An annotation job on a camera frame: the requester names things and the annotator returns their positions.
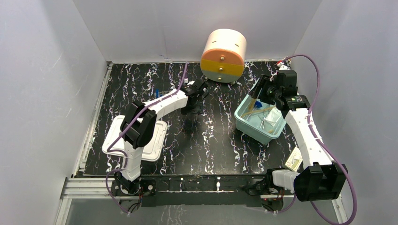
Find test tube brush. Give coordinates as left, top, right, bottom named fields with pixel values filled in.
left=247, top=98, right=257, bottom=111

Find yellow rubber tubing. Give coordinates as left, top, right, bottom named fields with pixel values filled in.
left=241, top=106, right=275, bottom=134

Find metal scissors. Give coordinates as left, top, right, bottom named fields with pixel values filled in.
left=259, top=112, right=268, bottom=130

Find teal plastic bin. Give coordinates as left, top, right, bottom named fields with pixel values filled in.
left=234, top=94, right=286, bottom=144

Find white bin lid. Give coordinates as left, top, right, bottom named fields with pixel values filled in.
left=101, top=115, right=168, bottom=162

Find clear plastic funnel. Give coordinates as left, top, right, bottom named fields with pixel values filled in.
left=265, top=107, right=282, bottom=126

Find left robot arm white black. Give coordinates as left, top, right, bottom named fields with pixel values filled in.
left=102, top=80, right=208, bottom=195

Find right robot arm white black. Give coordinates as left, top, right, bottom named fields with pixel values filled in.
left=249, top=70, right=347, bottom=202

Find clear test tube rack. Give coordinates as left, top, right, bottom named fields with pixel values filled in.
left=154, top=89, right=170, bottom=101

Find round pastel drawer cabinet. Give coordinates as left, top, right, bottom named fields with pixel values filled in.
left=200, top=29, right=247, bottom=84

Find small white card box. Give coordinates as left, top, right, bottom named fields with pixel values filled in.
left=284, top=147, right=303, bottom=172

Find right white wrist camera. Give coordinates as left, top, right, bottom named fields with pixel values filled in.
left=277, top=60, right=291, bottom=71

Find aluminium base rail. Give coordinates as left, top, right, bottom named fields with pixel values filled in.
left=59, top=175, right=343, bottom=215

